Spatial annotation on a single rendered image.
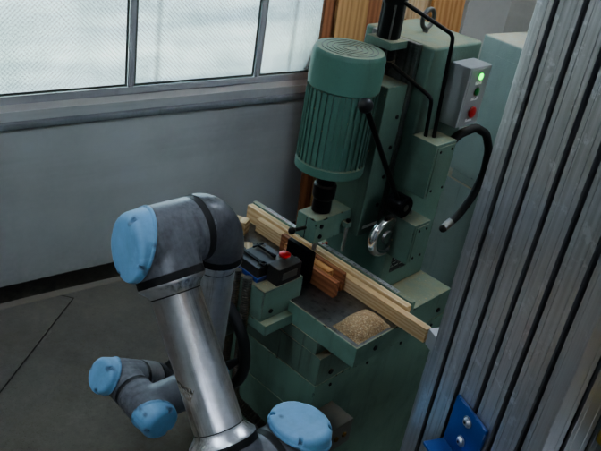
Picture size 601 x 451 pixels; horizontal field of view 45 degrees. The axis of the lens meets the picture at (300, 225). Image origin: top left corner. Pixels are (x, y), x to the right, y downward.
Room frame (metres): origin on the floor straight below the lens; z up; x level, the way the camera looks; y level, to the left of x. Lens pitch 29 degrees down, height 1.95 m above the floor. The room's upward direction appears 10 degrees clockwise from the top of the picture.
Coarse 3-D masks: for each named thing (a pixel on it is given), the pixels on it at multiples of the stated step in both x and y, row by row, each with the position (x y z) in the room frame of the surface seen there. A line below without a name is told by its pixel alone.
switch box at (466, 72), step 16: (464, 64) 1.81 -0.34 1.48; (480, 64) 1.84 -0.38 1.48; (448, 80) 1.83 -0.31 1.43; (464, 80) 1.80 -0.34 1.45; (480, 80) 1.83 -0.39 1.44; (448, 96) 1.82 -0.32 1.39; (464, 96) 1.79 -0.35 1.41; (480, 96) 1.85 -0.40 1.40; (448, 112) 1.81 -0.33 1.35; (464, 112) 1.80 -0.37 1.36
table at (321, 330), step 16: (256, 240) 1.78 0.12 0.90; (304, 288) 1.58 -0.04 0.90; (304, 304) 1.51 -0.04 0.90; (320, 304) 1.52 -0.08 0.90; (336, 304) 1.53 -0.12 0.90; (352, 304) 1.54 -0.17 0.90; (256, 320) 1.45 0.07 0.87; (272, 320) 1.46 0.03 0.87; (288, 320) 1.49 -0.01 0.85; (304, 320) 1.47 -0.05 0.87; (320, 320) 1.45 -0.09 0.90; (336, 320) 1.46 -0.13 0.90; (384, 320) 1.50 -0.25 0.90; (320, 336) 1.44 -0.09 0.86; (336, 336) 1.41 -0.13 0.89; (384, 336) 1.44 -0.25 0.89; (400, 336) 1.50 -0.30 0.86; (336, 352) 1.40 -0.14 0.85; (352, 352) 1.37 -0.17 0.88; (368, 352) 1.40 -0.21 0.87
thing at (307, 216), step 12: (336, 204) 1.75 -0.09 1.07; (300, 216) 1.67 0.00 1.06; (312, 216) 1.66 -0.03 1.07; (324, 216) 1.67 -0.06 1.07; (336, 216) 1.69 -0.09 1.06; (348, 216) 1.73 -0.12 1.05; (312, 228) 1.64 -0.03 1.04; (324, 228) 1.66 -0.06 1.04; (336, 228) 1.70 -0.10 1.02; (312, 240) 1.64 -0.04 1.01
